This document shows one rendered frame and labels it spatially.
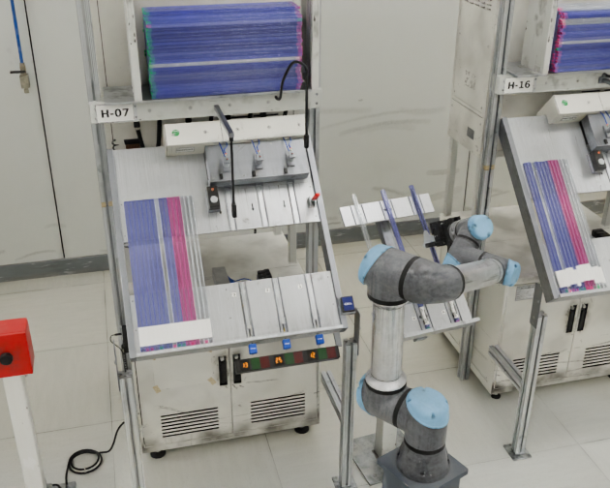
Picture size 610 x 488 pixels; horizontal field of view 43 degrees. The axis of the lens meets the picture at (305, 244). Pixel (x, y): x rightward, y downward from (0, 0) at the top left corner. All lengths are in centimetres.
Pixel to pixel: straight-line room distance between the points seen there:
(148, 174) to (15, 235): 188
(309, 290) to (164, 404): 76
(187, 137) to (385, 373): 104
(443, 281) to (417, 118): 268
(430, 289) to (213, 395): 128
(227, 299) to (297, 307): 23
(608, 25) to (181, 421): 214
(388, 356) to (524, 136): 124
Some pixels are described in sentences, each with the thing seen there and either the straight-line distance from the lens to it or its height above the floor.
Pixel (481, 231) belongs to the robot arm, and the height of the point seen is 111.
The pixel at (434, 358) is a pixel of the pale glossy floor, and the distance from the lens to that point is 367.
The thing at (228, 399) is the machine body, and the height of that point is 26.
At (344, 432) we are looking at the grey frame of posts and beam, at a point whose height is 27.
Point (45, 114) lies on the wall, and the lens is 415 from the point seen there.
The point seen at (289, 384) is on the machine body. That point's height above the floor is 28.
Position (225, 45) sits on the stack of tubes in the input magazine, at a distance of 255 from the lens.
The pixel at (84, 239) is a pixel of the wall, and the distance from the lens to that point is 440.
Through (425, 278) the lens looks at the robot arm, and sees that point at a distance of 190.
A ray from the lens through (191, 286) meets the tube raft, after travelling 249.
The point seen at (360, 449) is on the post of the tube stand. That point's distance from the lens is 313.
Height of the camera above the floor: 209
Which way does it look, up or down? 27 degrees down
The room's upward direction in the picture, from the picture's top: straight up
